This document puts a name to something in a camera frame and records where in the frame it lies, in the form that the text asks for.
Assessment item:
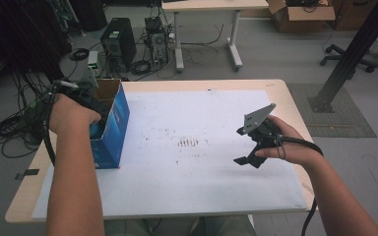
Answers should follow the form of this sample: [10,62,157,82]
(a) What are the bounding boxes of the black aluminium post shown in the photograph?
[308,0,378,114]

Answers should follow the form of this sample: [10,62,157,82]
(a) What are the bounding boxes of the white cable plug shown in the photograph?
[60,80,80,90]

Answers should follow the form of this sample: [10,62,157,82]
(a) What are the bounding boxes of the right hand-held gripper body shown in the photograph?
[243,102,283,170]

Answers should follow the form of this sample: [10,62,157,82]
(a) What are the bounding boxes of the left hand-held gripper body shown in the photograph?
[52,60,112,115]

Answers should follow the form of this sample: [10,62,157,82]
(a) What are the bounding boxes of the blue can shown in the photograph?
[89,121,107,141]

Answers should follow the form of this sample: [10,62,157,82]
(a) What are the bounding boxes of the black floor cable bundle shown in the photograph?
[0,72,58,158]

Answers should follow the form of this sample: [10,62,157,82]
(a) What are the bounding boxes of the brown cardboard box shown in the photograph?
[266,0,337,33]

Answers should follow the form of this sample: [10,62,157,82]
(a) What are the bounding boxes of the thin black floor cable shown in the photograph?
[180,23,225,65]

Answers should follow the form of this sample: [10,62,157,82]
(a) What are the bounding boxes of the white table mat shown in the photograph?
[31,89,309,220]

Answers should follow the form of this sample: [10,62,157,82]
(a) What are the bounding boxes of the dark curtain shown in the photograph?
[0,0,73,99]

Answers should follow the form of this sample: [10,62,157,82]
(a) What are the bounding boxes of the black computer tower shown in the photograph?
[99,17,138,72]

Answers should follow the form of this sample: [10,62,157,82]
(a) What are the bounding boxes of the person's left hand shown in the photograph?
[48,92,102,137]

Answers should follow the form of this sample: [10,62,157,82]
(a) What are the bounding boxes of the person's legs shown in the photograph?
[102,214,257,236]

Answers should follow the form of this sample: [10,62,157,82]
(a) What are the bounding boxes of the person's right hand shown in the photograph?
[254,115,324,169]

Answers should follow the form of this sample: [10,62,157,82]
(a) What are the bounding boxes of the blue cardboard box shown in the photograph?
[89,78,131,170]

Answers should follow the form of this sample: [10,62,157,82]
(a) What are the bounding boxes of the grey floor mat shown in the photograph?
[286,83,378,139]

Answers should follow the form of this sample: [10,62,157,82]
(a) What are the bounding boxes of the open computer case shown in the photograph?
[144,16,169,67]

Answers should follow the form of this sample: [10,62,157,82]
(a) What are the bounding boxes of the small black cable coil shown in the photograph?
[68,47,91,62]

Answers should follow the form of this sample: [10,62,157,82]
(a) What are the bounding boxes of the brown wooden cabinet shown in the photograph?
[328,0,378,32]

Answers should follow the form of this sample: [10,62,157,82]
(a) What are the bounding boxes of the black tape strip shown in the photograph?
[14,168,40,181]

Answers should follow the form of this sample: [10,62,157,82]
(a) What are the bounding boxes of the small white power unit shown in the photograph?
[87,49,99,72]

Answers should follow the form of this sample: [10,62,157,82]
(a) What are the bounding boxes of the white desk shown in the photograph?
[160,0,270,73]

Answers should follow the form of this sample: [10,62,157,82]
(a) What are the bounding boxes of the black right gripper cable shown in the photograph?
[274,132,325,236]

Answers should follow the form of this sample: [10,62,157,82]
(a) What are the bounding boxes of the black office chair base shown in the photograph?
[319,43,378,74]

